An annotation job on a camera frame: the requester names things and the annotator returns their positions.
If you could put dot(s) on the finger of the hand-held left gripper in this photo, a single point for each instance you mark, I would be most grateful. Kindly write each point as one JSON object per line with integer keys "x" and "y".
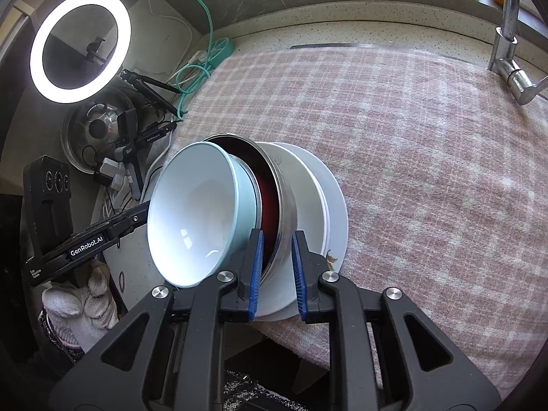
{"x": 130, "y": 220}

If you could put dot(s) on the plain stainless steel bowl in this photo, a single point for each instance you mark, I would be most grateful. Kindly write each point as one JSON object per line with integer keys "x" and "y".
{"x": 287, "y": 222}

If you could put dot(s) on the black labelled device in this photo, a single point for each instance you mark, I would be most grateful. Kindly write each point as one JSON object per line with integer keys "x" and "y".
{"x": 147, "y": 139}

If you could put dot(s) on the white plate with leaf pattern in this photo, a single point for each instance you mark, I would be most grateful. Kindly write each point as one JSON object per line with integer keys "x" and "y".
{"x": 339, "y": 222}

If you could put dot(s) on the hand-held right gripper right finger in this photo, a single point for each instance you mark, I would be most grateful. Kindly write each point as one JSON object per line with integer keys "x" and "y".
{"x": 299, "y": 278}

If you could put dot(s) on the dark patterned cloth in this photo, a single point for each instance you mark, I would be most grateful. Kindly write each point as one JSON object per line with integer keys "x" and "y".
{"x": 244, "y": 387}

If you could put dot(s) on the black tripod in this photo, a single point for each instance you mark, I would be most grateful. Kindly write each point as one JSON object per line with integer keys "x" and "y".
{"x": 150, "y": 81}

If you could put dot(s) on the pink checked cloth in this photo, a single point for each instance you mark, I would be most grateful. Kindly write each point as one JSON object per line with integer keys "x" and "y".
{"x": 406, "y": 180}

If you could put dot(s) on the chrome faucet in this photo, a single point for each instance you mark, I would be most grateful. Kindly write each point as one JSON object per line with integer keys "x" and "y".
{"x": 509, "y": 8}

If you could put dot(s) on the light blue ceramic bowl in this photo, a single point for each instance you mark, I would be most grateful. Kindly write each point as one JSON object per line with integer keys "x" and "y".
{"x": 192, "y": 214}

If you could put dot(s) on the person's left hand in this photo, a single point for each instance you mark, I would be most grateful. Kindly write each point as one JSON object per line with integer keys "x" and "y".
{"x": 85, "y": 308}

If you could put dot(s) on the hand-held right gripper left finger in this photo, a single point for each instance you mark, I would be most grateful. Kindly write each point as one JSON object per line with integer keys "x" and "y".
{"x": 255, "y": 274}

